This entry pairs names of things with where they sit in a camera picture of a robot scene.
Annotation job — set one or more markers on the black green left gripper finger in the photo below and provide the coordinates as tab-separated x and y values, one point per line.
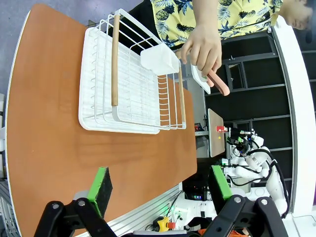
98	190

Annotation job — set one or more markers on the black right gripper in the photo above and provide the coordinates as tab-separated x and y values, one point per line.
238	144

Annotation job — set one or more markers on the pink lint roller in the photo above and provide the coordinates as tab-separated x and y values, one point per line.
221	86

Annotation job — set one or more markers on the person's right forearm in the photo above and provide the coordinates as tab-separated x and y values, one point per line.
206	12

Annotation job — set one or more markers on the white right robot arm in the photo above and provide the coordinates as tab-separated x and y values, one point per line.
274	182

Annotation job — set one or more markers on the person's right hand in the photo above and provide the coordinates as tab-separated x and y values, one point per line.
205	47

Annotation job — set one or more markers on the small brown side table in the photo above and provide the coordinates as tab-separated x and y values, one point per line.
216	133

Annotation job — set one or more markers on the small red box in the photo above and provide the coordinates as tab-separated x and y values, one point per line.
221	129

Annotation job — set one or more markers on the yellow red emergency stop button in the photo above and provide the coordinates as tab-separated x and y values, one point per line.
163	223

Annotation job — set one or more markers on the white plastic drip tray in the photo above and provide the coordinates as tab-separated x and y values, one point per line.
85	81

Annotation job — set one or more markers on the large white table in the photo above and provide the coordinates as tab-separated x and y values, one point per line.
291	98

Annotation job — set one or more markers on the white plastic cutlery holder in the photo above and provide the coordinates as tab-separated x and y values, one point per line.
159	59

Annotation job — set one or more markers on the person in yellow shirt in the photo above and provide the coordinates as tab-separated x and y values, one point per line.
172	19

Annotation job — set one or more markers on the aluminium table frame rail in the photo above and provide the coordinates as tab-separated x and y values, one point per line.
143	212

